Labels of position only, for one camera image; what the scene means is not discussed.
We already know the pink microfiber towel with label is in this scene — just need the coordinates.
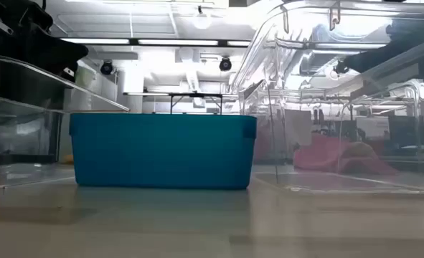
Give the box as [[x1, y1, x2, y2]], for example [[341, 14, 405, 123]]
[[292, 133, 397, 176]]

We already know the yellow microfiber towel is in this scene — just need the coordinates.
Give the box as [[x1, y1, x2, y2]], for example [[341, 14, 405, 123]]
[[342, 141, 376, 158]]

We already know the black folding table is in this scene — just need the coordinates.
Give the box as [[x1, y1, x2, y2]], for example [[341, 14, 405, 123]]
[[168, 92, 224, 116]]

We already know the blue plastic bin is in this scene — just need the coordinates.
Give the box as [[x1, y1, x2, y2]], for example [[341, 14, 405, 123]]
[[69, 113, 258, 191]]

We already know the black ceiling spotlight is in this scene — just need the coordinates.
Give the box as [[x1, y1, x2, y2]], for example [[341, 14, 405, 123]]
[[100, 60, 114, 76], [218, 57, 233, 72]]

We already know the round ceiling lamp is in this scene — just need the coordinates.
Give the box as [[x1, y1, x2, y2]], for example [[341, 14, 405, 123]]
[[192, 11, 213, 30]]

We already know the large clear plastic bin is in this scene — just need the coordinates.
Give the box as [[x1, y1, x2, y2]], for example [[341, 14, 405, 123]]
[[229, 0, 424, 196]]

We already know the small clear plastic bin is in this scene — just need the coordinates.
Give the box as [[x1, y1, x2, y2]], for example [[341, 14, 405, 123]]
[[0, 53, 131, 188]]

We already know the black monitor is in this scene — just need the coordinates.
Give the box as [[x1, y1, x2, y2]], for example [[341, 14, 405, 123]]
[[388, 114, 420, 148]]

